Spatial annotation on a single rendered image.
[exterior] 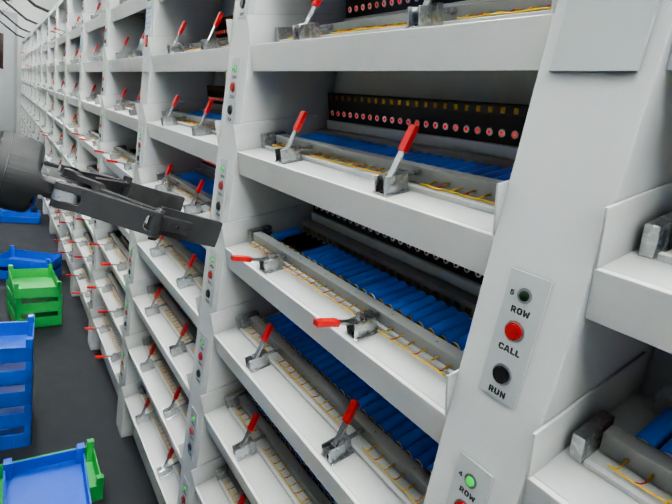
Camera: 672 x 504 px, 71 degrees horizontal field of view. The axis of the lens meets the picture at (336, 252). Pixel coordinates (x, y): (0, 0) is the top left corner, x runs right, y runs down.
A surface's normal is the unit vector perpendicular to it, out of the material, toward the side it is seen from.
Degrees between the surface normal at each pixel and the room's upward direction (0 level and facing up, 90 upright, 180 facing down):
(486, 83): 90
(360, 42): 106
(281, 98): 90
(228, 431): 16
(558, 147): 90
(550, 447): 90
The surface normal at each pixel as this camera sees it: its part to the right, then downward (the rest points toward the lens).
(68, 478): 0.36, -0.80
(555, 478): -0.05, -0.92
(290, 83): 0.56, 0.29
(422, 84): -0.81, 0.00
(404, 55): -0.83, 0.25
